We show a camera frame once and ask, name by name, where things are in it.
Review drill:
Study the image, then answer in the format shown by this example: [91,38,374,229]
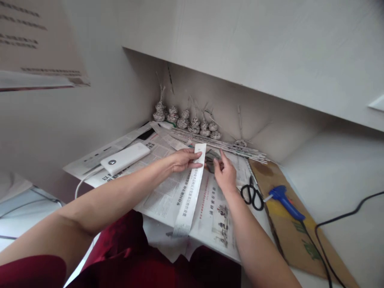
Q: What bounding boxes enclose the blue hot glue gun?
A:
[264,185,306,222]

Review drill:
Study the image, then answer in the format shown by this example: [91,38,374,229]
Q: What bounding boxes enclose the long newspaper strip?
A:
[173,142,208,239]

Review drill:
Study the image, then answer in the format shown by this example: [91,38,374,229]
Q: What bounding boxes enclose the white wall cabinet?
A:
[121,0,384,133]

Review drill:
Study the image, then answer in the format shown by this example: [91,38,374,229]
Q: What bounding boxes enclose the newspaper sheet under power bank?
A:
[62,121,180,189]

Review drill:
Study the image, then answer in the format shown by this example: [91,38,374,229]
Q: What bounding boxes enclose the row of woven paper gourds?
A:
[152,63,224,140]

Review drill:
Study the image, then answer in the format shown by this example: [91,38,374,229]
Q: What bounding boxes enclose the white charging cable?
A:
[74,166,104,199]

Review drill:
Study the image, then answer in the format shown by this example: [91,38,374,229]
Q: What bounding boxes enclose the person's right hand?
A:
[212,149,239,193]

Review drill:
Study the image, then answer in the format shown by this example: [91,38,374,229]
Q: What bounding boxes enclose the black scissors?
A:
[240,174,266,211]

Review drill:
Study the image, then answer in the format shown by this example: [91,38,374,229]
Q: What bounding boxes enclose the person's right thumb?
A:
[212,158,224,178]

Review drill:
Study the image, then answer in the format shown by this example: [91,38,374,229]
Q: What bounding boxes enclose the thin black cable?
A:
[0,185,65,218]

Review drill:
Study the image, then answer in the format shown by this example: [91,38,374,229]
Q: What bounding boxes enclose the pile of rolled paper sticks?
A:
[155,121,271,165]

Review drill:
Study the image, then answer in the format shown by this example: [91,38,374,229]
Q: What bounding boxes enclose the person's right index finger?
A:
[219,149,232,169]

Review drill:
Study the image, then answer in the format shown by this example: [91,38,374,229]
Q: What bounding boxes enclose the black flat object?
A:
[137,128,154,142]

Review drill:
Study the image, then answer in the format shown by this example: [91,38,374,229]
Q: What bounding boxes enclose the small woven paper base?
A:
[230,105,274,149]

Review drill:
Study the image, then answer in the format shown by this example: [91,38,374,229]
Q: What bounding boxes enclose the large spread newspaper sheet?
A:
[132,146,270,265]

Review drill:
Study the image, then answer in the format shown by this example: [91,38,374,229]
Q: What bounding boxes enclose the person's body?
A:
[0,210,242,288]

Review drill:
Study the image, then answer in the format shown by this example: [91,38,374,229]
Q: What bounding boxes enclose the white power bank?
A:
[99,142,151,176]

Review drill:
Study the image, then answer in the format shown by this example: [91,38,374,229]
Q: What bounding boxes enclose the white printed wall poster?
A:
[0,0,91,92]

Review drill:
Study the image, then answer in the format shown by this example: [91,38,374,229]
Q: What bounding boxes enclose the brown cardboard sheet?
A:
[248,158,359,288]

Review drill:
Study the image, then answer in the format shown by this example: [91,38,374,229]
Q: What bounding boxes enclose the black power cable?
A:
[300,190,384,288]

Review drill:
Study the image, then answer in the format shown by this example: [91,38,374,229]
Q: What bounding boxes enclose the person's left hand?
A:
[172,148,204,174]

